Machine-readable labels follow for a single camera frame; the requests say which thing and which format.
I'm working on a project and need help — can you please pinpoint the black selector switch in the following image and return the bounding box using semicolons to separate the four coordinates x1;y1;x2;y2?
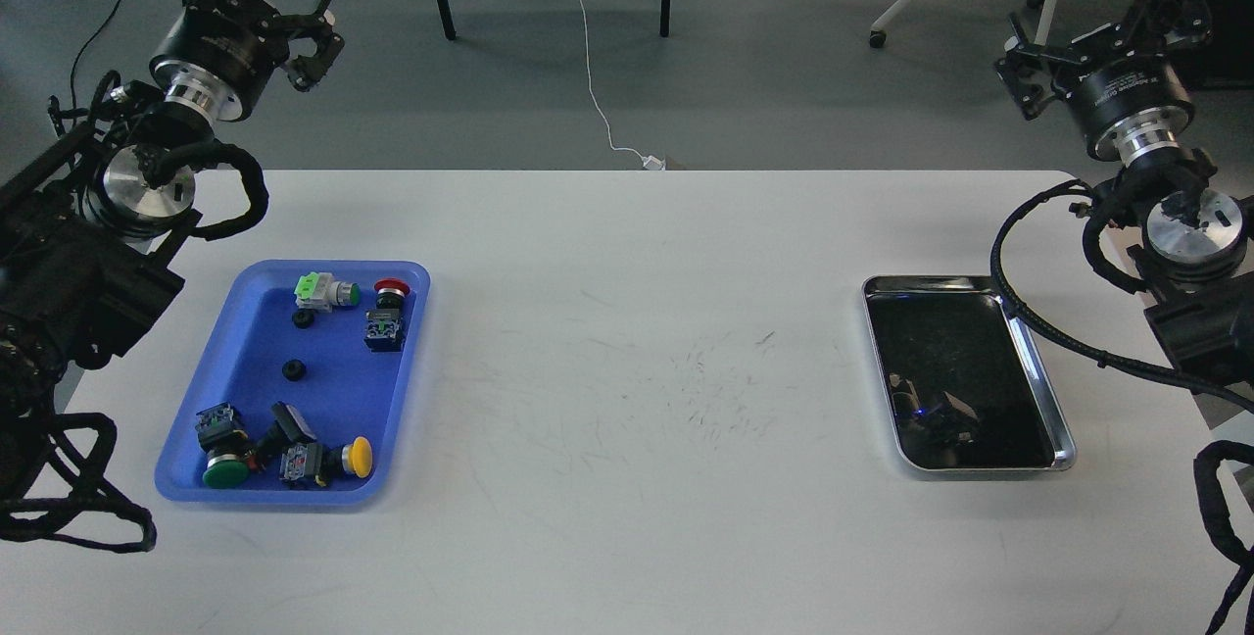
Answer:
255;402;317;464

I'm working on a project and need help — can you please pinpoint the white cable on floor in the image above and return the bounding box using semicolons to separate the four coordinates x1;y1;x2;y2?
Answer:
566;0;667;171

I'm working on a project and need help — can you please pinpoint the black cable on floor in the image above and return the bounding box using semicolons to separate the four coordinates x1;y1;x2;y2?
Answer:
66;0;158;117

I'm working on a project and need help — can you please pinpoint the silver metal tray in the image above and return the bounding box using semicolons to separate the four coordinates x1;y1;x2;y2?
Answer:
861;276;1078;479

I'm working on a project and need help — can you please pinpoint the green mushroom button switch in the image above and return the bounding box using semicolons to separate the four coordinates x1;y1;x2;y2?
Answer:
194;402;255;489

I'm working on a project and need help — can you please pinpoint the blue plastic tray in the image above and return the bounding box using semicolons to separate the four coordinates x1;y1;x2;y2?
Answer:
154;260;431;510

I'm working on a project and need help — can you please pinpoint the red push button switch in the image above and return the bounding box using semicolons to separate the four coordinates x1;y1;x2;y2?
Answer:
362;277;411;353

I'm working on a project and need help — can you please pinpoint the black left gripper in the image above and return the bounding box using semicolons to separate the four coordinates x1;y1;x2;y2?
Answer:
150;0;345;122

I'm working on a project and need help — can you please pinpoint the green push button switch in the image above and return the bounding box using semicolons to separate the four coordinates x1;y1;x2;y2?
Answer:
293;270;362;311

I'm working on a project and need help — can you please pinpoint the black cabinet on casters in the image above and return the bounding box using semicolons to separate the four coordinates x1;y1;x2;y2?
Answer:
1172;0;1253;90

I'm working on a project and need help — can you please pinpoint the yellow push button switch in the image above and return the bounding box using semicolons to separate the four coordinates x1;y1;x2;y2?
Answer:
278;437;372;489

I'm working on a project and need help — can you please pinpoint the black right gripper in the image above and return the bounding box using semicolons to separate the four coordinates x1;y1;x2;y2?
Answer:
994;0;1211;164

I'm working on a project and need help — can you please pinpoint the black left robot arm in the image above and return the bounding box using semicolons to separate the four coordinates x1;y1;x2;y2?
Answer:
1;0;345;553

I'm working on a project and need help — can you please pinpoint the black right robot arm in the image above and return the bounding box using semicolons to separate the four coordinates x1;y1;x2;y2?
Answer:
989;0;1251;412

